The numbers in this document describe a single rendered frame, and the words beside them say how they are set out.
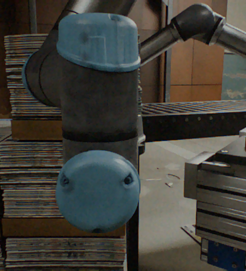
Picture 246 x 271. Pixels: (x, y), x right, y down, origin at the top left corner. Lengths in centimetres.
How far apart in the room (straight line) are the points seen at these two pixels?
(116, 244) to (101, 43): 59
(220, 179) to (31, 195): 43
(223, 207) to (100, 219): 52
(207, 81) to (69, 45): 508
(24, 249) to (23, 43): 47
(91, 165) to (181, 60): 484
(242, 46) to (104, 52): 108
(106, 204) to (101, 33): 14
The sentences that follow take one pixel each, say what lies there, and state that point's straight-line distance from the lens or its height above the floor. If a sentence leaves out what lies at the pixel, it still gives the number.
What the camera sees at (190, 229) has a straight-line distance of 213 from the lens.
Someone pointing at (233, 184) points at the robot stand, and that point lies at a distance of 74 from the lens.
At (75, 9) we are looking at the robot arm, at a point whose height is 106.
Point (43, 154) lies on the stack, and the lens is 73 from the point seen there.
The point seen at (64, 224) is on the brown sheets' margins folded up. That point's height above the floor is 64.
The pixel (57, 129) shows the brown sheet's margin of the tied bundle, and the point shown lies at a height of 86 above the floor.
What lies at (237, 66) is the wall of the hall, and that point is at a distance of 581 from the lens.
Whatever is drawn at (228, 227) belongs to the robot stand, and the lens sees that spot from 78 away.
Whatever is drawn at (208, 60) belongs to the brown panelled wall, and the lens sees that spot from 534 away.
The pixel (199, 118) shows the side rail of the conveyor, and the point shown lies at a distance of 151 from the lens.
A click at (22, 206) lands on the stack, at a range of 78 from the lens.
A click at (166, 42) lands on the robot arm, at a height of 109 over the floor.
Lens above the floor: 98
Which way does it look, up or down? 11 degrees down
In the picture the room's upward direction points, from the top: straight up
